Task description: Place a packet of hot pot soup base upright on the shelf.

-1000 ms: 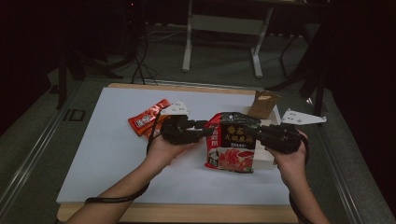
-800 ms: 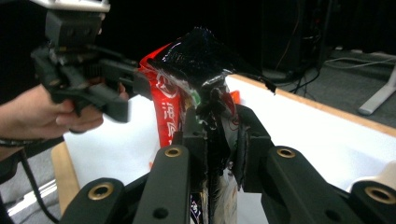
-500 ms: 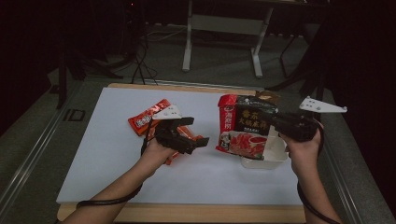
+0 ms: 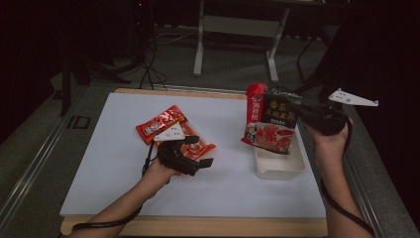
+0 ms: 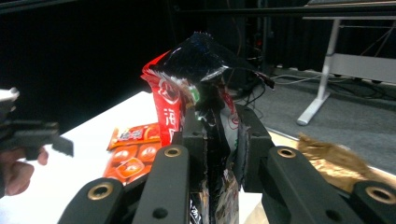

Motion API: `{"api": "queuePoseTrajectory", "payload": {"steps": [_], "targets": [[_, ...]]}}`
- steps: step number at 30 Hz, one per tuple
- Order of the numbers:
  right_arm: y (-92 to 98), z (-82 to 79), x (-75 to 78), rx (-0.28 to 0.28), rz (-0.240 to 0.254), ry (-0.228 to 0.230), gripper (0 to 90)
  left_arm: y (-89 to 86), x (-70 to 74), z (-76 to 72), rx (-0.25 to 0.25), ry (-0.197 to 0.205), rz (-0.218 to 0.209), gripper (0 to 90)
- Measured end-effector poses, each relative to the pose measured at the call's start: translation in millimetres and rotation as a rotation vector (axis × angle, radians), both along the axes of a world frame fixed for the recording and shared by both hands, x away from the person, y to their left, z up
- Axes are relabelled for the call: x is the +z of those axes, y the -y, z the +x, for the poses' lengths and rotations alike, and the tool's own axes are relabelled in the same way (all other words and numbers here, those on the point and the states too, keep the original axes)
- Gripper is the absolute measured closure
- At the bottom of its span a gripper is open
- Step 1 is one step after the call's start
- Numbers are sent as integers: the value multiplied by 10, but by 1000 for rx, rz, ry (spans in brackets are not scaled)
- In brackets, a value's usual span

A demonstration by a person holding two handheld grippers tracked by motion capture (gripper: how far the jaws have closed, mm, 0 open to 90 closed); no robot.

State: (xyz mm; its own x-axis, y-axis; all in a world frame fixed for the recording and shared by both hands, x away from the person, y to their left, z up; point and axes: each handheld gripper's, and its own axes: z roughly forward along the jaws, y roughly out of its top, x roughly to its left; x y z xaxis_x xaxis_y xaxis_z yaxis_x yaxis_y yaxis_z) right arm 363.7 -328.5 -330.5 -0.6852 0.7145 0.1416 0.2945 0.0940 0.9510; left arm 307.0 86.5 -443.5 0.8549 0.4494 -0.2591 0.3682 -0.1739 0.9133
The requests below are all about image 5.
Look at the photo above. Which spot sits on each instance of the gold foil packet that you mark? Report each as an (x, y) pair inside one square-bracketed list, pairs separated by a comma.
[(333, 158)]

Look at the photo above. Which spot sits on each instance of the orange seasoning cube packet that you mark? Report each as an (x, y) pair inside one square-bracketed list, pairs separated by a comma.
[(134, 155)]

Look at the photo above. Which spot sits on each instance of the white desk frame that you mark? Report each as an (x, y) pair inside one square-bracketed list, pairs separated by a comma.
[(358, 67)]

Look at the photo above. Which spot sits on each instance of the red and black food packet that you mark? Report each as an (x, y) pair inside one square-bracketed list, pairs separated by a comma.
[(193, 59)]

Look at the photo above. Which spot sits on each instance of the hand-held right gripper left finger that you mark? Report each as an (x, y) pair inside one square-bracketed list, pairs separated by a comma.
[(197, 161)]

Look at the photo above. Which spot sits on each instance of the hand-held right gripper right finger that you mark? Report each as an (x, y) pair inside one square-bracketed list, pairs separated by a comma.
[(252, 149)]

